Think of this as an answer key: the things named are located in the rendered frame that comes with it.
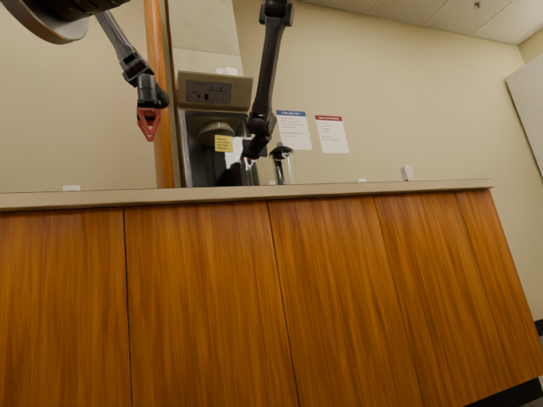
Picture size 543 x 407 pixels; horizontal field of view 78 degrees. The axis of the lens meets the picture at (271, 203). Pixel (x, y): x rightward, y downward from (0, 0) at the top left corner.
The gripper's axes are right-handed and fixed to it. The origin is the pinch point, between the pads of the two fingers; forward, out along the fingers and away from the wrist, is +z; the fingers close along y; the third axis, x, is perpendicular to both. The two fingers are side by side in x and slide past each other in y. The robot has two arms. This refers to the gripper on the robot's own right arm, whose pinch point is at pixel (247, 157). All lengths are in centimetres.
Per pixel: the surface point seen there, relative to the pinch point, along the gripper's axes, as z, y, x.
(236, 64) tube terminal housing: 6, 1, -52
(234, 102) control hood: 2.6, 3.6, -27.6
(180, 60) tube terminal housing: 6, 27, -48
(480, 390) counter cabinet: -20, -77, 95
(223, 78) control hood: -4.3, 10.3, -33.8
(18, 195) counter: -21, 71, 28
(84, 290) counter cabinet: -17, 54, 52
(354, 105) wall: 45, -100, -73
